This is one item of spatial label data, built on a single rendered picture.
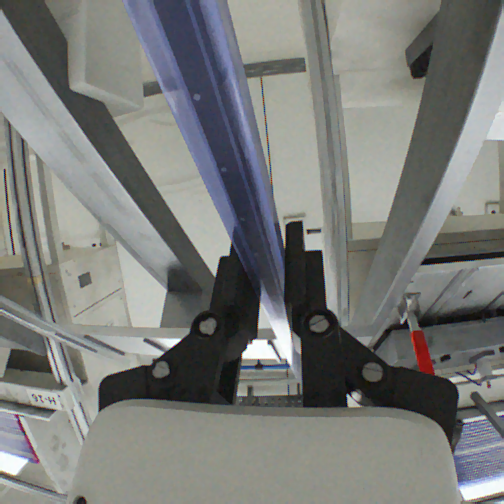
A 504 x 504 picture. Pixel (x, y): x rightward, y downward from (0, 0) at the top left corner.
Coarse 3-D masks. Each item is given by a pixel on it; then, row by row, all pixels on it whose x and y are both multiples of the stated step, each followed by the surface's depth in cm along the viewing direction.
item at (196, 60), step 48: (144, 0) 4; (192, 0) 4; (144, 48) 4; (192, 48) 4; (192, 96) 5; (240, 96) 5; (192, 144) 6; (240, 144) 6; (240, 192) 7; (240, 240) 9; (288, 336) 17
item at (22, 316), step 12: (0, 300) 19; (0, 312) 20; (12, 312) 20; (24, 312) 21; (24, 324) 22; (36, 324) 22; (48, 324) 24; (48, 336) 25; (60, 336) 25; (72, 336) 27; (84, 348) 28; (96, 348) 30; (108, 360) 32; (120, 360) 34
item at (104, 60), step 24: (48, 0) 12; (72, 0) 11; (96, 0) 12; (120, 0) 14; (72, 24) 12; (96, 24) 13; (120, 24) 15; (72, 48) 12; (96, 48) 13; (120, 48) 15; (72, 72) 12; (96, 72) 13; (120, 72) 15; (96, 96) 14; (120, 96) 15
